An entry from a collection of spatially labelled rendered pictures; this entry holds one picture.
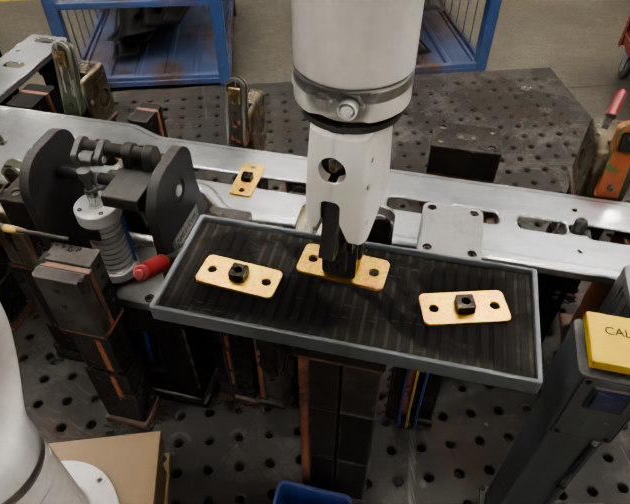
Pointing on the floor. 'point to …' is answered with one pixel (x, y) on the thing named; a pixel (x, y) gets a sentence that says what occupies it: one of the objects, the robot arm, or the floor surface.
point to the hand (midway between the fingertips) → (343, 248)
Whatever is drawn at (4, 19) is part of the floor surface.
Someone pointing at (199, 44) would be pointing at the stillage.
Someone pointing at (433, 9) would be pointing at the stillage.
